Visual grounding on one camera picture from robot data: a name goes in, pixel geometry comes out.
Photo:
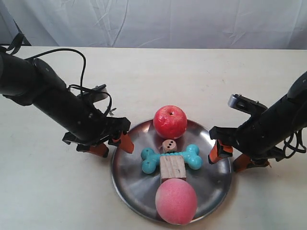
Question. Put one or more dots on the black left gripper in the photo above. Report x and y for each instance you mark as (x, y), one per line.
(111, 129)

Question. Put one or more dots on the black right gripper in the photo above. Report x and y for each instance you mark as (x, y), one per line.
(256, 147)

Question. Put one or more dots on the teal bone toy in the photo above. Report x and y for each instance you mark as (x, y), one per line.
(150, 159)

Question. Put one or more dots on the round metal plate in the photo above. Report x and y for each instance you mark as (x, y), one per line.
(137, 189)

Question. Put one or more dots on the small wooden die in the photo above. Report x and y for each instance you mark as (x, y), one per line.
(169, 146)

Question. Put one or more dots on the wooden block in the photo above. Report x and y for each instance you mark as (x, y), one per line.
(172, 166)

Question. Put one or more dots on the red apple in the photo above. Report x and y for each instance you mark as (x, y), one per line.
(170, 122)

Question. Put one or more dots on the pink peach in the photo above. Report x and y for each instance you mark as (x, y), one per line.
(176, 201)

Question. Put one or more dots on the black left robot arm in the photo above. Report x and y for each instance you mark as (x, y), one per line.
(33, 82)

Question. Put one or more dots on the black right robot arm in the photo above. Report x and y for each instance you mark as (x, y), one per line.
(285, 119)

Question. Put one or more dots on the white backdrop cloth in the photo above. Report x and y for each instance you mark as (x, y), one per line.
(255, 24)

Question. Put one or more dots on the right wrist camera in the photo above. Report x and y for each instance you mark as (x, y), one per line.
(246, 105)

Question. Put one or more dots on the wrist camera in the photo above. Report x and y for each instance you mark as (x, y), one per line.
(95, 94)
(246, 105)

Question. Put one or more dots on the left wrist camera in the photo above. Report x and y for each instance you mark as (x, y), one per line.
(95, 94)

